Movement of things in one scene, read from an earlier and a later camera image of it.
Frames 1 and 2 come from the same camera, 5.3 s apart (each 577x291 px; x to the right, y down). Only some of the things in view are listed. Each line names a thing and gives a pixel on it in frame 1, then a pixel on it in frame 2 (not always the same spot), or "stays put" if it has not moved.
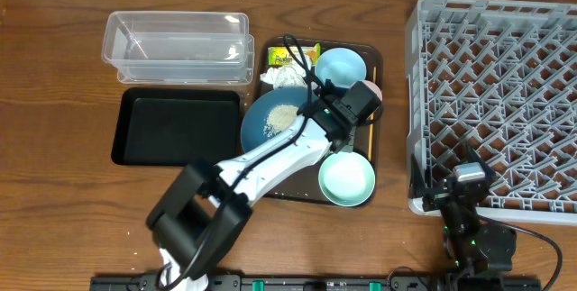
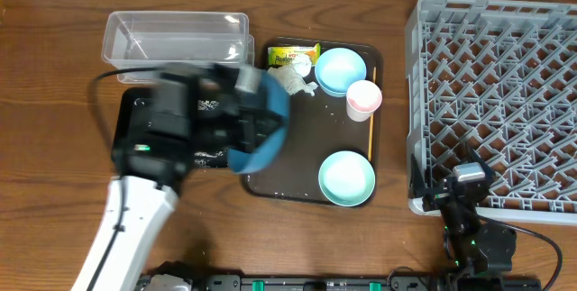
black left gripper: (347, 140) -> (244, 125)
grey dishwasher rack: (500, 77) stays put
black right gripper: (437, 194) stays put
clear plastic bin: (179, 47) stays put
